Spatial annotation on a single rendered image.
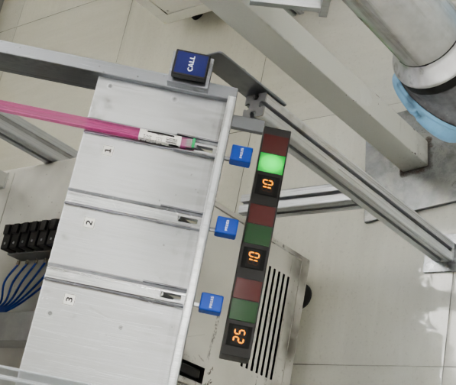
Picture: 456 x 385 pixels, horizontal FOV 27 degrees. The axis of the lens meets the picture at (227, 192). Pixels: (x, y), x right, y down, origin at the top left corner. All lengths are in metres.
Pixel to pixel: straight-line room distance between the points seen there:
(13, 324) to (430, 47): 0.88
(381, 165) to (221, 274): 0.49
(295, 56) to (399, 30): 0.68
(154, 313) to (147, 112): 0.29
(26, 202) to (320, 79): 0.59
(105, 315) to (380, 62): 1.19
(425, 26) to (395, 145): 0.94
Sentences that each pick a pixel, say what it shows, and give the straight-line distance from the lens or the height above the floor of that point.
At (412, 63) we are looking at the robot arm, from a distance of 1.10.
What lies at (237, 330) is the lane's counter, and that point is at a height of 0.66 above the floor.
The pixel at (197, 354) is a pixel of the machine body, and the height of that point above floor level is 0.35.
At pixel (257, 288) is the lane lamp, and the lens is 1.31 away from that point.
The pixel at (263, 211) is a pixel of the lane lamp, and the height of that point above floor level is 0.66.
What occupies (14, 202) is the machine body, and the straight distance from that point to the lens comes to 1.86.
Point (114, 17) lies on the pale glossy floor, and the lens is 3.09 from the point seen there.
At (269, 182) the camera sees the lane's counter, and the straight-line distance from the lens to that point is 1.36.
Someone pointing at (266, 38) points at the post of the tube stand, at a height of 0.55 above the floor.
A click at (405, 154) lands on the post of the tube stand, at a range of 2.01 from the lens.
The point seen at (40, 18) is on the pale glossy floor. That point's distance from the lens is 3.42.
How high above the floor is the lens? 1.61
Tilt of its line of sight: 43 degrees down
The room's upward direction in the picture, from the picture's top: 57 degrees counter-clockwise
